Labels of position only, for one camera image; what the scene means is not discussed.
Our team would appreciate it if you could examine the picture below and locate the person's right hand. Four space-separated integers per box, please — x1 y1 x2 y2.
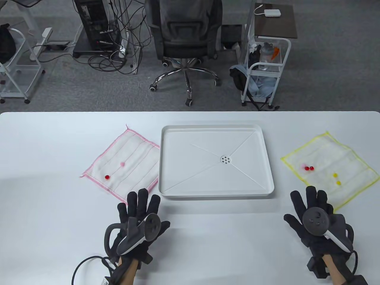
284 186 355 256

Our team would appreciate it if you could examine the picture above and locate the person's left hand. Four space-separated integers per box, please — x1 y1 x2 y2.
114 189 171 264

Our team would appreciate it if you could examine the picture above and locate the pink-edged white dish cloth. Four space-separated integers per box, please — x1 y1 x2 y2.
80 125 161 207

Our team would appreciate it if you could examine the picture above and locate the yellow-edged white dish cloth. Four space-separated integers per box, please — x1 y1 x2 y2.
281 131 380 213

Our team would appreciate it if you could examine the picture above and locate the black right forearm sensor box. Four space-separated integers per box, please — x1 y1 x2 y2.
341 275 368 285

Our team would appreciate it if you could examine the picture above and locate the person's right forearm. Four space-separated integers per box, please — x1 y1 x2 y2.
322 254 343 285

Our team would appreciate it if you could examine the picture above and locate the blue grey cloth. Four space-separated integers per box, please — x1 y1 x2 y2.
233 64 275 98

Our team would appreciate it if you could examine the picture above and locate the grey white right hand controller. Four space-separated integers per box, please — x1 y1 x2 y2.
302 207 355 253

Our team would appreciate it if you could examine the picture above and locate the grey white hand controller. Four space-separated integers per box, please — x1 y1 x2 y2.
302 207 355 253
104 213 162 262

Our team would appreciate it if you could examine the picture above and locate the grey white left hand controller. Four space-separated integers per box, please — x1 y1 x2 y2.
104 213 162 262

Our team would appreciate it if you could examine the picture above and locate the white plastic tray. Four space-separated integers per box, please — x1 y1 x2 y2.
158 125 275 200

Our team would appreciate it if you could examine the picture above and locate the white rolling cart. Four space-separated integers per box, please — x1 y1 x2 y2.
241 37 292 107

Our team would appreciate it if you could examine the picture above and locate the black backpack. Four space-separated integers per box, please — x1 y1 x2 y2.
229 67 279 111

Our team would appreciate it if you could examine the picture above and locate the clear water bottle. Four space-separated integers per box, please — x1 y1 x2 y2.
259 42 274 71

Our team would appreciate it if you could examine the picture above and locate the black pouch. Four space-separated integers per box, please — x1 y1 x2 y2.
249 45 262 68

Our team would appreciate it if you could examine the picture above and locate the black computer stand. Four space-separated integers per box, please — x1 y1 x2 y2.
73 42 122 58

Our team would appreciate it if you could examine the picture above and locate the brown side table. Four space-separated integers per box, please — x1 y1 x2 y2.
255 3 298 39

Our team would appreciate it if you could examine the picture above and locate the black floor socket box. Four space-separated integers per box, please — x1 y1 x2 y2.
45 42 71 51

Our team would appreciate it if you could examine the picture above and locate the black office chair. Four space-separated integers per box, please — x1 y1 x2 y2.
145 0 223 107

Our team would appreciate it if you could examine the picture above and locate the black bin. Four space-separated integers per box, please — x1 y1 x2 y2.
221 24 243 50

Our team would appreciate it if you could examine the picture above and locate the black computer tower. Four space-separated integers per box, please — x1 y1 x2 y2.
74 0 115 51

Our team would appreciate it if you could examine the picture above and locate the white desk leg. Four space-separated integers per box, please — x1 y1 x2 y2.
16 0 53 61

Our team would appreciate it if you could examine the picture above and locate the black bag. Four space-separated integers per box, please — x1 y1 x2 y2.
0 24 17 64

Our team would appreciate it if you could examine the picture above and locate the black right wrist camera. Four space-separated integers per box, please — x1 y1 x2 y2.
307 257 327 278

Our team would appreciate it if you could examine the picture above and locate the black left glove cable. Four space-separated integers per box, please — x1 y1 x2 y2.
72 255 117 285

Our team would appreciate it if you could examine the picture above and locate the black glove cable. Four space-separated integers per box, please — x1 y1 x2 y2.
351 250 362 278
72 255 117 285

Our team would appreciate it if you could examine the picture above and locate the black right glove cable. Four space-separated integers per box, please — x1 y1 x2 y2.
351 250 362 278

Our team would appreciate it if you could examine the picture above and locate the tangle of black cables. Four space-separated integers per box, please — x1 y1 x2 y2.
70 0 155 75

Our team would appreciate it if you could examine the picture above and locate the white desk leg frame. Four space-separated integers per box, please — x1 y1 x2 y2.
120 0 140 75

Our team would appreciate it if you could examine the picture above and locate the white wire cart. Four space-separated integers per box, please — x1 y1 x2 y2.
0 27 46 104

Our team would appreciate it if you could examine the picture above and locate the white frame post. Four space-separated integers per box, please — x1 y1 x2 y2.
243 0 256 67

